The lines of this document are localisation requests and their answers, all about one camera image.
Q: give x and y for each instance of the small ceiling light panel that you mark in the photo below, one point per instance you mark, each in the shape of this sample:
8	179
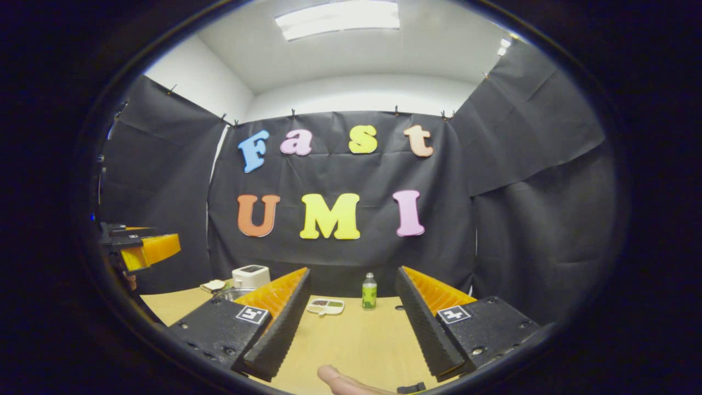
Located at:
505	46

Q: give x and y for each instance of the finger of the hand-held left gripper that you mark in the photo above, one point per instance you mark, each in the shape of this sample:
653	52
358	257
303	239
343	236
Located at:
134	232

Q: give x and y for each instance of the large ceiling light panel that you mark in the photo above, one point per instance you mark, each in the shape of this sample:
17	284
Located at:
337	19

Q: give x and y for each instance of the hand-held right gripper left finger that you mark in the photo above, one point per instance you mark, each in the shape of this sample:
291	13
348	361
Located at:
282	334

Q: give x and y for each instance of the green drink bottle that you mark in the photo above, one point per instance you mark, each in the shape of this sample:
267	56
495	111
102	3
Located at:
369	296

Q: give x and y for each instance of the sandwich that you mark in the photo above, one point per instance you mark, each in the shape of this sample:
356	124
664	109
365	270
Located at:
214	284

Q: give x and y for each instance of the white toaster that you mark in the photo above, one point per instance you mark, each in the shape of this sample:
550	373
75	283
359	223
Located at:
249	277

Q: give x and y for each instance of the white divided dish of beans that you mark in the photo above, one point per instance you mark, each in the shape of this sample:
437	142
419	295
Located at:
326	306

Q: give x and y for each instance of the row of small cloth clips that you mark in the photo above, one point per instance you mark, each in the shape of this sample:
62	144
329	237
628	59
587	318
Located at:
293	113

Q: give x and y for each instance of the black backdrop cloth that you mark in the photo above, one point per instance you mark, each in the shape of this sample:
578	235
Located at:
340	252

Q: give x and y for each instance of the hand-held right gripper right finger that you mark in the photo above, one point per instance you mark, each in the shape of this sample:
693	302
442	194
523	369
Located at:
425	334

